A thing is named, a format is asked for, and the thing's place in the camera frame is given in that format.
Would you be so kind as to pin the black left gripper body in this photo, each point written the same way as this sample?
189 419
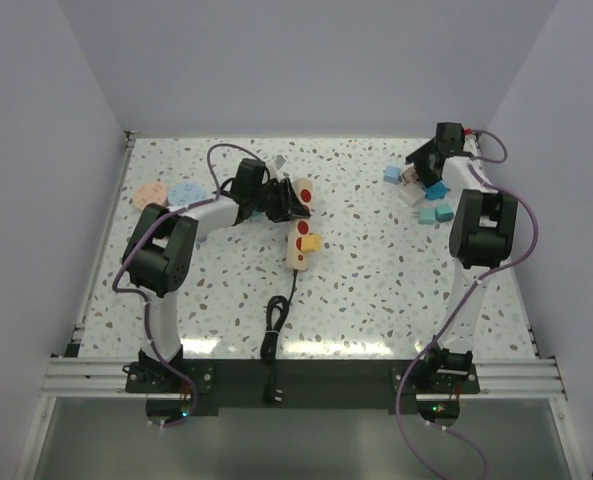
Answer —
272 199

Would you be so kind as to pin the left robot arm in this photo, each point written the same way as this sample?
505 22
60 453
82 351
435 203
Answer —
158 254

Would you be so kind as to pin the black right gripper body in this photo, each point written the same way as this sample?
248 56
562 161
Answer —
430 175

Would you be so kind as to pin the pink round socket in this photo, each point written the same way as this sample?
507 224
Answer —
153 192

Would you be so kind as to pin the blue square adapter plug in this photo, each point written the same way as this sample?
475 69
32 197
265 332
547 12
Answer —
438 191

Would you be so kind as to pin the pink square adapter plug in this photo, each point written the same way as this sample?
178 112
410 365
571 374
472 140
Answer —
427 216

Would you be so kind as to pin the beige power strip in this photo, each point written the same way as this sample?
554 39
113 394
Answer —
295 259

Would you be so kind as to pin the teal cube plug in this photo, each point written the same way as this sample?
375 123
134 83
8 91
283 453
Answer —
444 213

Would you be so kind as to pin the white red wrist camera mount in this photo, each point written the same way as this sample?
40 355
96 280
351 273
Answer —
470 133

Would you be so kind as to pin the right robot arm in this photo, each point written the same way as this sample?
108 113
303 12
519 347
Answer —
480 240

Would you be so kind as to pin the white adapter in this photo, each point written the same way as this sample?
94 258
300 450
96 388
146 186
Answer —
411 194

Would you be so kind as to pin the aluminium frame rail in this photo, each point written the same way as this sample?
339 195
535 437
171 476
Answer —
272 308

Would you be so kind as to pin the tan cube plug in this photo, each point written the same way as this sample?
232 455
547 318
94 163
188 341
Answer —
410 175

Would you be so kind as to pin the yellow cube plug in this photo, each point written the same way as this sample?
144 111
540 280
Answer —
310 243

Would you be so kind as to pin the light blue round socket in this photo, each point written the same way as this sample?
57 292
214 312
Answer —
185 193

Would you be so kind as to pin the light blue cube plug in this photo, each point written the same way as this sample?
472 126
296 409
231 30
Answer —
392 175

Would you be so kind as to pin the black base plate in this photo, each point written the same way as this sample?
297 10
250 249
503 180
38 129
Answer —
211 385

